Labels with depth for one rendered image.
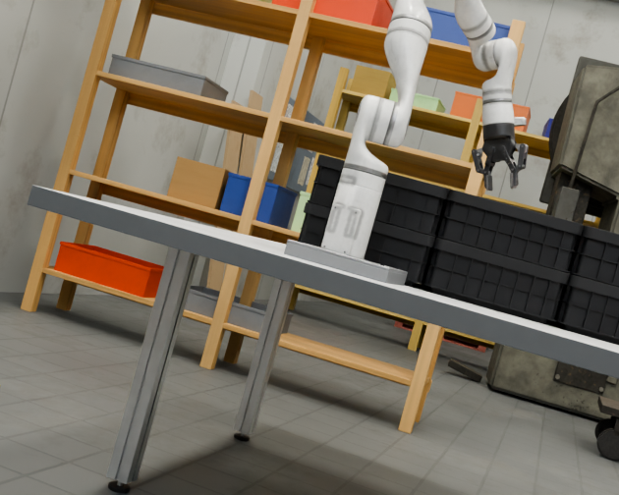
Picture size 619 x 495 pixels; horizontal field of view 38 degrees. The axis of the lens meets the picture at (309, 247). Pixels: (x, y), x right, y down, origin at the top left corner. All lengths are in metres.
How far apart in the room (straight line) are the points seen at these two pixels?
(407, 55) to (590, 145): 5.25
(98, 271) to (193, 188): 0.65
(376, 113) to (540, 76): 10.51
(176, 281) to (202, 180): 2.31
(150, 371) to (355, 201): 0.77
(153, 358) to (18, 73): 2.88
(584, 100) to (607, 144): 0.38
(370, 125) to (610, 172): 5.34
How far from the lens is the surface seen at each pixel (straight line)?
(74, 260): 4.77
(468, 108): 8.67
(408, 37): 1.93
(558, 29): 12.47
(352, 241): 1.81
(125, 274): 4.63
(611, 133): 7.14
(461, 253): 1.99
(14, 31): 4.87
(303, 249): 1.76
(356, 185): 1.82
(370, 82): 8.83
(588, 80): 7.18
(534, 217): 2.01
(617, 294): 2.04
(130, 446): 2.35
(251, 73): 7.09
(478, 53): 2.24
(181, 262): 2.27
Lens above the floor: 0.74
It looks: 1 degrees down
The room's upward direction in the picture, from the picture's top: 16 degrees clockwise
